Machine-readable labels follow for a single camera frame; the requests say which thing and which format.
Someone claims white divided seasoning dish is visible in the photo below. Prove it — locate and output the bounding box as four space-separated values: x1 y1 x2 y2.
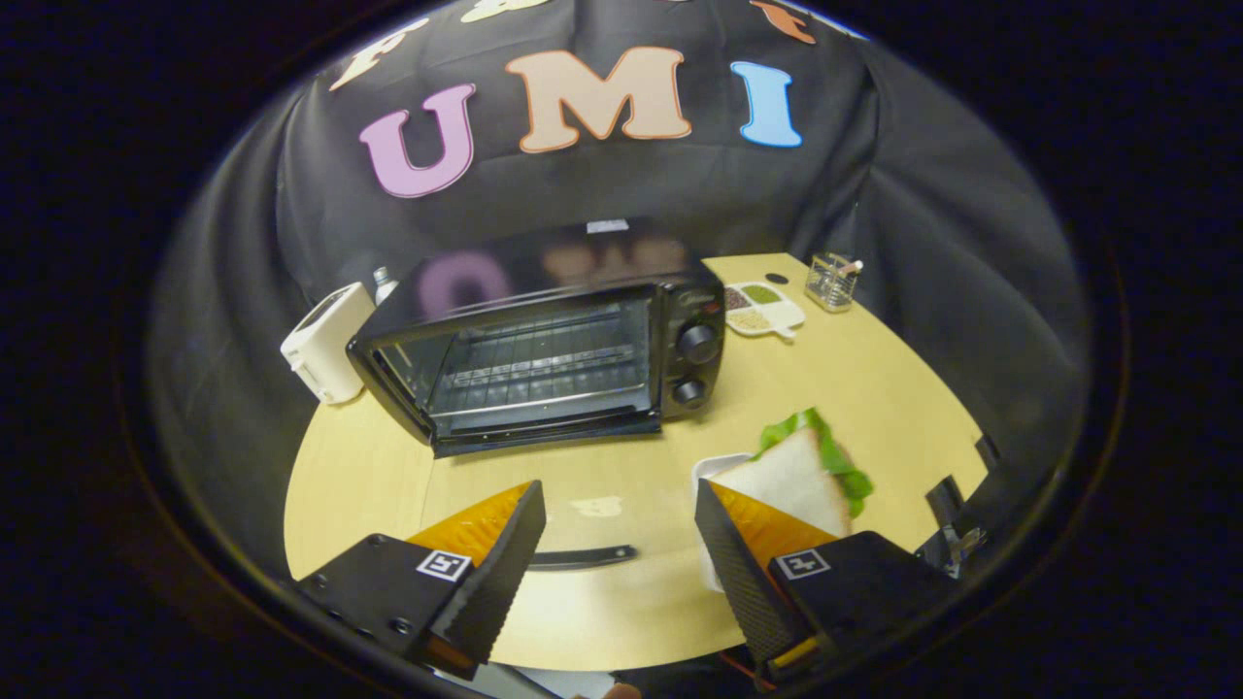
723 281 807 341

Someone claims white plastic tray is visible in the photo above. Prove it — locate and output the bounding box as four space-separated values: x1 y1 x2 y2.
691 452 758 593

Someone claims clear glass container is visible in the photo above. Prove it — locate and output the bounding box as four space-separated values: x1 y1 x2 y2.
804 252 863 314

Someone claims black toaster oven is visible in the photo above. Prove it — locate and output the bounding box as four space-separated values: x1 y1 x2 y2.
347 218 727 572

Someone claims black chair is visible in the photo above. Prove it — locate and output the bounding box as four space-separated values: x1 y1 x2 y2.
918 434 1003 579

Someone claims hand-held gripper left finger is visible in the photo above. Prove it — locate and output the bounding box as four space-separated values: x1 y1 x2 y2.
296 480 547 681

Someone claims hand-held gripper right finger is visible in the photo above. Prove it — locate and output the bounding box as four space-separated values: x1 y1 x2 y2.
694 479 962 685

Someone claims white bread toaster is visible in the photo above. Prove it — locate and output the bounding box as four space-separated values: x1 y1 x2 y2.
280 282 377 406

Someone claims white bread lettuce sandwich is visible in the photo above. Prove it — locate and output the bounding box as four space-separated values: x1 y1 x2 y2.
714 408 875 540

